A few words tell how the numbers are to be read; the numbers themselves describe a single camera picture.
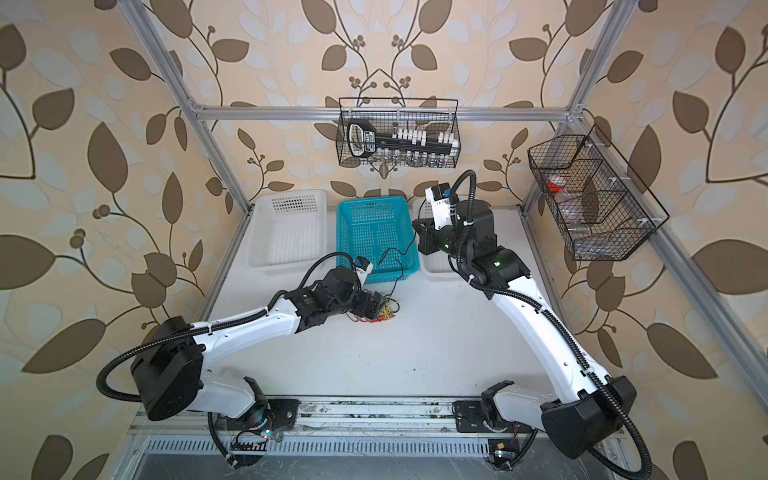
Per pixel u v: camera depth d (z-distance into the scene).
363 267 0.74
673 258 0.56
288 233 1.15
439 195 0.59
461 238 0.51
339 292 0.65
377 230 1.15
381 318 0.89
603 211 0.73
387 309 0.88
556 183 0.81
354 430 0.73
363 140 0.85
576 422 0.36
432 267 0.92
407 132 0.82
